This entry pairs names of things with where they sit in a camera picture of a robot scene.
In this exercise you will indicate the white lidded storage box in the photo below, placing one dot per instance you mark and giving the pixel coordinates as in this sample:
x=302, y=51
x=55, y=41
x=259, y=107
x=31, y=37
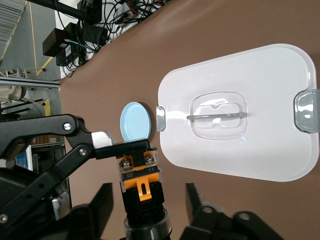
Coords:
x=250, y=150

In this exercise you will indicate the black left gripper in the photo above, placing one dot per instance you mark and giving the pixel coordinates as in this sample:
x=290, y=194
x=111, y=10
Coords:
x=25, y=225

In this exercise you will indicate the dark brown box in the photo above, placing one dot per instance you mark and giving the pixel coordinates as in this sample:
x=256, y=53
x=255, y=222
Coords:
x=53, y=42

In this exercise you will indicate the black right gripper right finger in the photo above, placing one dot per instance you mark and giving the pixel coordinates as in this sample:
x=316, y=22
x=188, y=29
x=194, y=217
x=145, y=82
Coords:
x=200, y=217

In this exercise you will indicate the orange and black switch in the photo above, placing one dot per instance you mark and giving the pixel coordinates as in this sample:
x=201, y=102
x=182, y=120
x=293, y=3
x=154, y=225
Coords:
x=140, y=175

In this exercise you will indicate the black power brick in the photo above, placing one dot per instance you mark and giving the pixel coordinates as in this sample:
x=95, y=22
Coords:
x=96, y=33

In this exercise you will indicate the black metal pole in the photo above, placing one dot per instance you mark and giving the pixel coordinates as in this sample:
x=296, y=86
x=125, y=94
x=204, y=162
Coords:
x=65, y=8

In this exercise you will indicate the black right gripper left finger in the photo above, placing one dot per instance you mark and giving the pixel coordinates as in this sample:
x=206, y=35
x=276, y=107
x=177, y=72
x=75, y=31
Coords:
x=100, y=207

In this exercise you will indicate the light blue round plate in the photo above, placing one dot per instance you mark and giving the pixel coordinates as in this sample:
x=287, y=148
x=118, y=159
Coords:
x=135, y=120

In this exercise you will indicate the aluminium profile beam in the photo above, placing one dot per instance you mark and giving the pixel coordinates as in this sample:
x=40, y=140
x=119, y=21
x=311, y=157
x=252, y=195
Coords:
x=30, y=82

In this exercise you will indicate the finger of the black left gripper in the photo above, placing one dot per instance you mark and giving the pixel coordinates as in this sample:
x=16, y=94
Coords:
x=120, y=150

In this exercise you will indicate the white chair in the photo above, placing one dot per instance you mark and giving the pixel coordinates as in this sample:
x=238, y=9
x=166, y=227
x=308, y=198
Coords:
x=12, y=93

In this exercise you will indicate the black power adapter with label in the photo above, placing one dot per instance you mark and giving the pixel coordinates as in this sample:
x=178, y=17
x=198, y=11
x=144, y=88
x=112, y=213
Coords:
x=66, y=53

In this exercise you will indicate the blue printed sign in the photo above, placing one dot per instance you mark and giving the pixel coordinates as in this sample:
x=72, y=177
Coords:
x=23, y=158

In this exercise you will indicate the brown cardboard box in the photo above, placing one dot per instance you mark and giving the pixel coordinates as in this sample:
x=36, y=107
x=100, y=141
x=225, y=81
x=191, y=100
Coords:
x=50, y=139

